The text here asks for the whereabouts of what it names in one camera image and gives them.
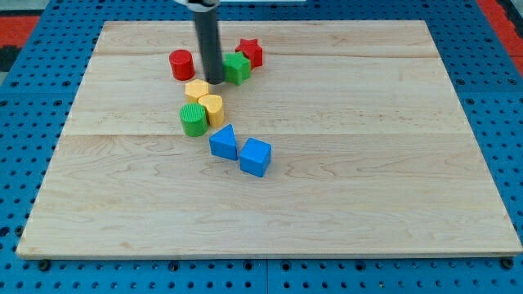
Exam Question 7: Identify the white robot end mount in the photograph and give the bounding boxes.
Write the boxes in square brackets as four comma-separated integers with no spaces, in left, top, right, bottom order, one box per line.
[173,0,220,11]

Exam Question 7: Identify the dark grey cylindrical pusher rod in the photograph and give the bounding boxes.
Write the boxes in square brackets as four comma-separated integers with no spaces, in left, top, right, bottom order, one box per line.
[194,8,225,85]

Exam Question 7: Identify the green star block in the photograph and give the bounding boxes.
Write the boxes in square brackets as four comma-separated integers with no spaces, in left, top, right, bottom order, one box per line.
[223,51,251,85]

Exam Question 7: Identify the red star block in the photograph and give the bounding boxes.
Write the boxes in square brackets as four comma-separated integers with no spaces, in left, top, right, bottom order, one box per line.
[235,38,264,69]

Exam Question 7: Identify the red cylinder block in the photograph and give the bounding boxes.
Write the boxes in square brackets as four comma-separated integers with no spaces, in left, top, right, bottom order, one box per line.
[168,49,195,81]

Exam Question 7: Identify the yellow pentagon block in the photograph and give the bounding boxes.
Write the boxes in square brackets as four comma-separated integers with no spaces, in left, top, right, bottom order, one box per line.
[185,79,209,103]

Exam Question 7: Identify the yellow heart block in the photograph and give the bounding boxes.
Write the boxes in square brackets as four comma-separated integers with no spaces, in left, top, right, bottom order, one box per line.
[198,94,225,127]

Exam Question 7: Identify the green cylinder block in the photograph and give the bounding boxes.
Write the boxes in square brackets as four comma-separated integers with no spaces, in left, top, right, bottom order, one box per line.
[179,103,208,137]

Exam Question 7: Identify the blue triangle block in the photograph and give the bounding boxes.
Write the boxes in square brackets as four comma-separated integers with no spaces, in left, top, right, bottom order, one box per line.
[209,124,238,161]

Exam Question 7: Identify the blue cube block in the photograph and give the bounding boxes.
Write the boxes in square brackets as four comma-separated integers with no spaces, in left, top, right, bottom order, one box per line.
[239,138,272,177]

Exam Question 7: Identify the light wooden board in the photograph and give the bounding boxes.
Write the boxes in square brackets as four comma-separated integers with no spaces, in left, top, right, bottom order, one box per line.
[17,20,522,260]

